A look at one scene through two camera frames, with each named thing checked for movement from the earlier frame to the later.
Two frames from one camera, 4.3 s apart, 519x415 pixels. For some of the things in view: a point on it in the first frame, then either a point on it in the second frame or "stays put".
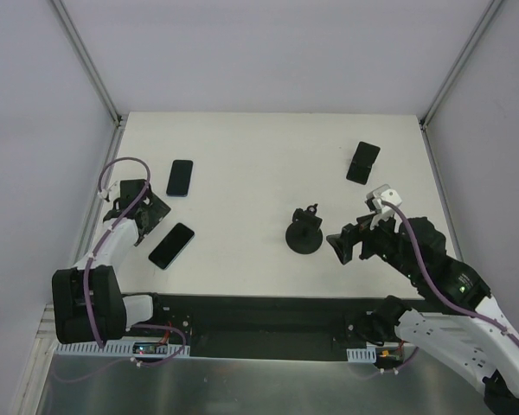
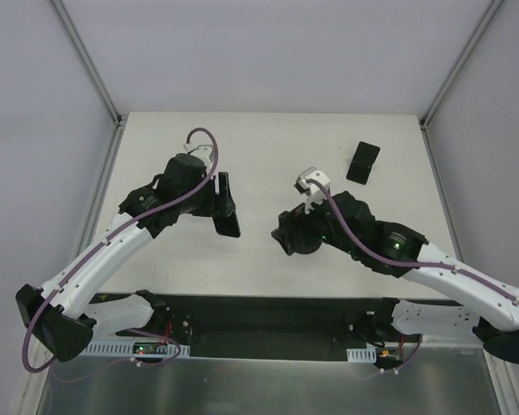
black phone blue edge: (171, 245) → (227, 225)
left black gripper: (151, 212) → (223, 201)
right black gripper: (359, 239) → (288, 226)
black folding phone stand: (362, 162) stays put
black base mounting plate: (249, 326) stays put
